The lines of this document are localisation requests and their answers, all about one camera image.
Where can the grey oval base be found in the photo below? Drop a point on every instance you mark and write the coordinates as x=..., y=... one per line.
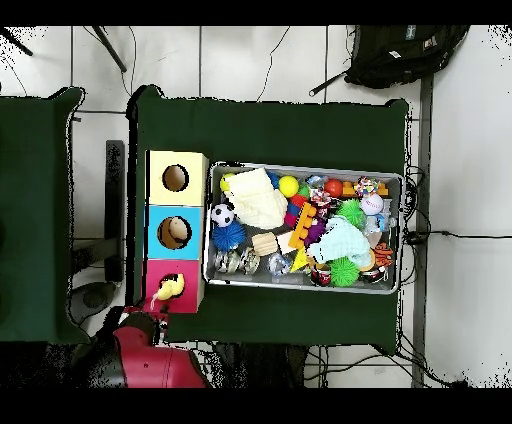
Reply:
x=94, y=298

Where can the silver mesh bin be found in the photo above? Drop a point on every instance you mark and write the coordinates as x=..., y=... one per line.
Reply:
x=260, y=276

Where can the black tripod leg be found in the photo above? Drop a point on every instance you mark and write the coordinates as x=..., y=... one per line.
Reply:
x=18, y=46
x=110, y=50

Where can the yellow plush duck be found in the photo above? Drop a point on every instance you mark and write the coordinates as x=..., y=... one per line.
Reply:
x=172, y=288

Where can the black backpack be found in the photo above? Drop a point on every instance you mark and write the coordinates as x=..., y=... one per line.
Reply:
x=400, y=56

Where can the grey metal rail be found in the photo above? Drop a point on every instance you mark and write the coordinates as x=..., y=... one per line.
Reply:
x=424, y=140

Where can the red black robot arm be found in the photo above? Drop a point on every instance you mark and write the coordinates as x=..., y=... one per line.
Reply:
x=152, y=364

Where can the black white soccer ball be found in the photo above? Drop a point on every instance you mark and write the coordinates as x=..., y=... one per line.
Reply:
x=222, y=215

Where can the blue spiky ball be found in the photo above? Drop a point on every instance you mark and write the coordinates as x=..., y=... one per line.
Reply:
x=228, y=236

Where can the green spiky ball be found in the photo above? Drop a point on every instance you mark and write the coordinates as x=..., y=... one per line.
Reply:
x=343, y=272

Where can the orange red ball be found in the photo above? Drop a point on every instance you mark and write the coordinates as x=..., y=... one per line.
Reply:
x=333, y=187

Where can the yellow triangle block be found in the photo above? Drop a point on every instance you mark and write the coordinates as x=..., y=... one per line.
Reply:
x=299, y=262

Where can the orange toy building block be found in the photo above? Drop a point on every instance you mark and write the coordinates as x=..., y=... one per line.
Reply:
x=302, y=226

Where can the dark green table cloth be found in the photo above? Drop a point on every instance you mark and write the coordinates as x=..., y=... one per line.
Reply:
x=260, y=132
x=32, y=200

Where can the yellow seamed ball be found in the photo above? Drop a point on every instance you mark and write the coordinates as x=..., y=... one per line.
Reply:
x=288, y=186

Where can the cream waffle cloth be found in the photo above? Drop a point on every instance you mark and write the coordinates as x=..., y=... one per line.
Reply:
x=256, y=200

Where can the black upright panel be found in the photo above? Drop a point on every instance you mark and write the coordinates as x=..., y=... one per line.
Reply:
x=114, y=200

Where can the mint green waffle cloth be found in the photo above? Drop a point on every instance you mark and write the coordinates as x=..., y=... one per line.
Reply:
x=340, y=244

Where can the wooden box three holes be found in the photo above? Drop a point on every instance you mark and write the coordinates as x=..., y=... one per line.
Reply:
x=160, y=248

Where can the white baseball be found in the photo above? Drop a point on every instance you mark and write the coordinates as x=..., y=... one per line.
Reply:
x=372, y=204

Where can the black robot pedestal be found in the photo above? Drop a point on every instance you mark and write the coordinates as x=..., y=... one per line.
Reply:
x=264, y=368

